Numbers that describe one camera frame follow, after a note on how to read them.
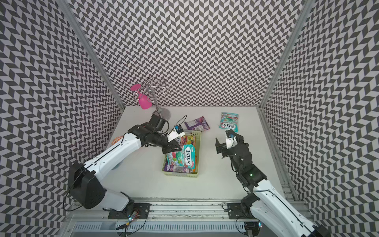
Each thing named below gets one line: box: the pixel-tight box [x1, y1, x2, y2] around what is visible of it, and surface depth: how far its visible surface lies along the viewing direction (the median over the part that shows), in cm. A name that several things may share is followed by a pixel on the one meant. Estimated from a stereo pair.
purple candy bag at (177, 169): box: [163, 161, 193, 174], surface depth 84 cm
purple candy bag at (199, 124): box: [184, 115, 211, 132], surface depth 107 cm
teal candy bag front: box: [166, 144, 196, 170], surface depth 77 cm
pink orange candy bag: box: [179, 135, 196, 148], surface depth 96 cm
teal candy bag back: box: [219, 112, 239, 133], surface depth 109 cm
